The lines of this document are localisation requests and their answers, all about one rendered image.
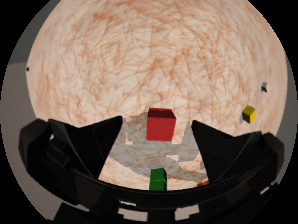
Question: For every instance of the red block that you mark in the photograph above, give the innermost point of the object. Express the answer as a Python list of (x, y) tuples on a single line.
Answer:
[(160, 124)]

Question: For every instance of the green block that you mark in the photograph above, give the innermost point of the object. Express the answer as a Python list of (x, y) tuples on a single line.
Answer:
[(158, 174), (157, 185)]

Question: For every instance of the small yellow cube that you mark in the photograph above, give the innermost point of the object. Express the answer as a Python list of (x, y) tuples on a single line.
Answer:
[(248, 114)]

